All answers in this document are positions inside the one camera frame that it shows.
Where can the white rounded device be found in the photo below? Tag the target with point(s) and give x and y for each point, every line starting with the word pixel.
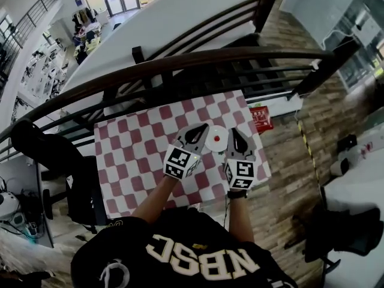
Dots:
pixel 7 204

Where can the red sign board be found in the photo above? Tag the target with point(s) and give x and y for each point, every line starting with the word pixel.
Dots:
pixel 261 118

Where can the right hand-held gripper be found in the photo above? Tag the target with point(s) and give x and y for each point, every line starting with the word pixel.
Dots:
pixel 244 172

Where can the white grey floor object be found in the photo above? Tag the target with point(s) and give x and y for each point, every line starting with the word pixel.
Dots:
pixel 339 166

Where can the red strawberry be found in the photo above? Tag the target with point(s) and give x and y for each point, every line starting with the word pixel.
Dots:
pixel 216 138

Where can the white round plate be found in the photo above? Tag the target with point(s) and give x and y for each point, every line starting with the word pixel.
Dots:
pixel 214 147

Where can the white low cabinet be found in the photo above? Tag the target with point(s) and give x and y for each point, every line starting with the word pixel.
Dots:
pixel 276 105

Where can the black office chair with jacket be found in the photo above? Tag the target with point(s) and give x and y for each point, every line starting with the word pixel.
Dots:
pixel 69 172

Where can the person's right forearm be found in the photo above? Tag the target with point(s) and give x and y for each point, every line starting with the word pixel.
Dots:
pixel 240 217

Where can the person's black printed shirt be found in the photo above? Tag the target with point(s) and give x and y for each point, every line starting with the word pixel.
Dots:
pixel 180 259

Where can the black wristband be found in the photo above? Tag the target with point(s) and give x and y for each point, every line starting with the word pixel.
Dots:
pixel 237 194

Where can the glass partition wall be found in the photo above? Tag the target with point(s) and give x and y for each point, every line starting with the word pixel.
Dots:
pixel 354 31

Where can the dark curved stair railing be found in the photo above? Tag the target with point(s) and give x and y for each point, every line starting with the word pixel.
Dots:
pixel 210 58

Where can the red white checkered tablecloth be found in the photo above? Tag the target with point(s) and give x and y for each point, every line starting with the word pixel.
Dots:
pixel 135 148

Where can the black bag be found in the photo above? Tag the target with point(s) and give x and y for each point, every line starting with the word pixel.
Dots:
pixel 347 142

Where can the clothes rack with garments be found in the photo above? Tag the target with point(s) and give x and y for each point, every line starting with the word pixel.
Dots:
pixel 85 31

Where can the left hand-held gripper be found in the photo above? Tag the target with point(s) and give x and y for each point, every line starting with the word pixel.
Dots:
pixel 179 162

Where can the person's left forearm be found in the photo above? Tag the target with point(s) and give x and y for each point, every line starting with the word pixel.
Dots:
pixel 156 198

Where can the white table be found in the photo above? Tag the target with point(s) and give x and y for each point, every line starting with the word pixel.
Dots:
pixel 357 190

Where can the yellow black striped floor tape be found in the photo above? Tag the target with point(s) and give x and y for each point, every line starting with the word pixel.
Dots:
pixel 309 148

